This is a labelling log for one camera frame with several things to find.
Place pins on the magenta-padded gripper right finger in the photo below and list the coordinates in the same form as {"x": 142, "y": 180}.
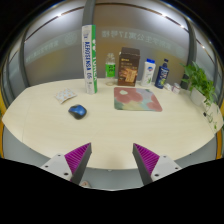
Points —
{"x": 148, "y": 158}

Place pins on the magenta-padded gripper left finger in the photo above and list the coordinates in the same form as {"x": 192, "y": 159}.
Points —
{"x": 76, "y": 156}

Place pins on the blue computer mouse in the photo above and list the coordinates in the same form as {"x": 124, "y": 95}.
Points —
{"x": 77, "y": 111}

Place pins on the floral pastel mouse pad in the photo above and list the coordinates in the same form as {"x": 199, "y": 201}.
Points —
{"x": 136, "y": 99}

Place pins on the small floral fabric pouch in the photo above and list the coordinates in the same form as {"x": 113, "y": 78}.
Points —
{"x": 65, "y": 95}

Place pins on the small white jar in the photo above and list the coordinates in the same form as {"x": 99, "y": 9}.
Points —
{"x": 167, "y": 87}

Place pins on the small pink-labelled jar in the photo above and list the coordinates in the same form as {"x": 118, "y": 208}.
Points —
{"x": 176, "y": 88}

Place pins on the dark blue pump bottle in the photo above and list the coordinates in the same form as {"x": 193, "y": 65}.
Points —
{"x": 162, "y": 76}

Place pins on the white bottle blue cap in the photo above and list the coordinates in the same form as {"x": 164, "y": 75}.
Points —
{"x": 148, "y": 74}

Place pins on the green potted plant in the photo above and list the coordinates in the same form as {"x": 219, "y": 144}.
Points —
{"x": 200, "y": 85}

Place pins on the brown cracker box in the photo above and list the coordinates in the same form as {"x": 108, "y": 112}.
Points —
{"x": 128, "y": 68}

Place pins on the clear bottle green label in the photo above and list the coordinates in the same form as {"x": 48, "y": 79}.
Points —
{"x": 110, "y": 70}

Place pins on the white green shuttlecock tube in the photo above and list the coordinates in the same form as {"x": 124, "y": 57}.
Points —
{"x": 89, "y": 60}

